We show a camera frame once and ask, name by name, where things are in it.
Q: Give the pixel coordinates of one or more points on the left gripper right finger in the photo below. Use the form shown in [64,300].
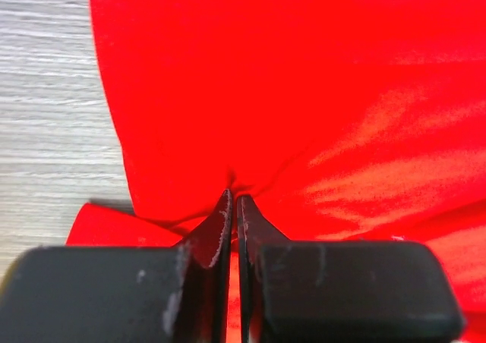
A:
[339,291]

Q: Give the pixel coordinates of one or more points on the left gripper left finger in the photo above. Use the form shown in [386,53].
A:
[123,294]

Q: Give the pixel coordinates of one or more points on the red t shirt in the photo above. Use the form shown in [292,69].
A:
[343,119]

